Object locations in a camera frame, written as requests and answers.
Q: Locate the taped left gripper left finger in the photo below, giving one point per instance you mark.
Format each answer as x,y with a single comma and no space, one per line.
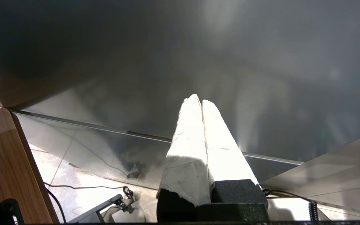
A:
186,156

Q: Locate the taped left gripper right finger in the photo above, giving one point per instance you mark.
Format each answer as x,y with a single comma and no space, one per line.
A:
223,156

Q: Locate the stainless steel refrigerator door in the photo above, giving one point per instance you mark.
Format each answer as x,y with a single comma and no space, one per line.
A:
167,47

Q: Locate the grey base cabinet front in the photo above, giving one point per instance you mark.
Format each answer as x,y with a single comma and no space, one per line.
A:
339,175

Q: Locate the wooden table top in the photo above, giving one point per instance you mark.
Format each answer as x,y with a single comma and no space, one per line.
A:
11,162

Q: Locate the black bracket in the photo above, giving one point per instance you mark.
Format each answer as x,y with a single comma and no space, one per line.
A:
9,211

